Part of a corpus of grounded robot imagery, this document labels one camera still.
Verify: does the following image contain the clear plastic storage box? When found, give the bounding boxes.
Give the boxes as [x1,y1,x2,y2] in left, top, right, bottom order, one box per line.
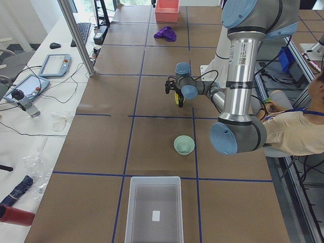
[125,176,184,242]

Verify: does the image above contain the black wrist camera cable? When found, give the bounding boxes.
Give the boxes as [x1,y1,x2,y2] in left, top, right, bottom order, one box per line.
[192,69,220,89]

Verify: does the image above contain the purple cloth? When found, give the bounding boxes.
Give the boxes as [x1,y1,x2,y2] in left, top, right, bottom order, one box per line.
[154,26,177,42]

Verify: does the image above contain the far blue teach pendant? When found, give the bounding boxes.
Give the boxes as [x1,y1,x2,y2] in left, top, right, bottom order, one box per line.
[38,54,71,78]

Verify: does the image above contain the black power box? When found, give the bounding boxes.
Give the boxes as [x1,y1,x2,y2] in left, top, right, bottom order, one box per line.
[93,26,108,45]

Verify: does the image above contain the pink plastic bin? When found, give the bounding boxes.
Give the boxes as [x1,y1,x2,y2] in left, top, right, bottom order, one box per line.
[155,0,179,23]

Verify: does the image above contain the mint green bowl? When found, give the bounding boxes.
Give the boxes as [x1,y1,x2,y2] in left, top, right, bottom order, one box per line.
[174,135,195,155]

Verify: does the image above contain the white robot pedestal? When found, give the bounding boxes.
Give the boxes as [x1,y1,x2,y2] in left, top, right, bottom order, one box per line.
[200,26,231,89]

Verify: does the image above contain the black computer mouse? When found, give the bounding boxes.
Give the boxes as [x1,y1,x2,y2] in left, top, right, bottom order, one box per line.
[50,43,61,50]

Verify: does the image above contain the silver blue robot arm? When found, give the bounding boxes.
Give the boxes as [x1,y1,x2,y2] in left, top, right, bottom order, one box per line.
[166,1,300,154]

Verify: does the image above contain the aluminium frame post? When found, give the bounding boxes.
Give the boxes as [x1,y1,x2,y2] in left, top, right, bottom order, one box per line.
[57,0,95,77]

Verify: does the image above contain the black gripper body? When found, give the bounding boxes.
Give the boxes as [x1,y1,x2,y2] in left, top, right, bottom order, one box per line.
[177,94,184,103]

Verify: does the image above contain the red bottle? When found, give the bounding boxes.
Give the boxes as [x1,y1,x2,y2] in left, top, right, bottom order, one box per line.
[1,205,35,226]

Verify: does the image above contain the crumpled white tissue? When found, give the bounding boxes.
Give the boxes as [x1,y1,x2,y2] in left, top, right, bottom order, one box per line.
[51,112,73,132]

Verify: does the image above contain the folded dark blue umbrella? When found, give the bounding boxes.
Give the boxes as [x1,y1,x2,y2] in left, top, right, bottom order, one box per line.
[1,175,33,207]

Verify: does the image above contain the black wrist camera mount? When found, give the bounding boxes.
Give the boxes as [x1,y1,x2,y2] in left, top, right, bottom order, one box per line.
[165,77,177,94]

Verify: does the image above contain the seated person beige shirt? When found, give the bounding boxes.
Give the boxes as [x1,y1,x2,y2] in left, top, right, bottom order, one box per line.
[250,68,324,159]

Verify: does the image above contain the blue teach pendant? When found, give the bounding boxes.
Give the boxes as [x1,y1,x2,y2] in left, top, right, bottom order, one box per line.
[38,54,71,78]
[3,74,50,102]

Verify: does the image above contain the black keyboard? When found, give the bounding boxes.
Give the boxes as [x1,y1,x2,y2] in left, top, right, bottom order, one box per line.
[77,22,92,44]

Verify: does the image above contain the near blue teach pendant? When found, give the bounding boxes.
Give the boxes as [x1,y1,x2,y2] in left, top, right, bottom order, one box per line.
[3,74,50,102]

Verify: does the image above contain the yellow plastic cup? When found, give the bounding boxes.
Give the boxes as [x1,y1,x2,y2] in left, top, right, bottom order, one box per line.
[174,93,178,105]

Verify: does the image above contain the crumpled clear plastic wrap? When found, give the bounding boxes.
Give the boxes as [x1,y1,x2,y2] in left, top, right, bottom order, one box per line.
[23,152,54,200]

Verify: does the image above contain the clear water bottle black cap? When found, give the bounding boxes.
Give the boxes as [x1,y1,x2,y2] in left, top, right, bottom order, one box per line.
[11,89,41,117]

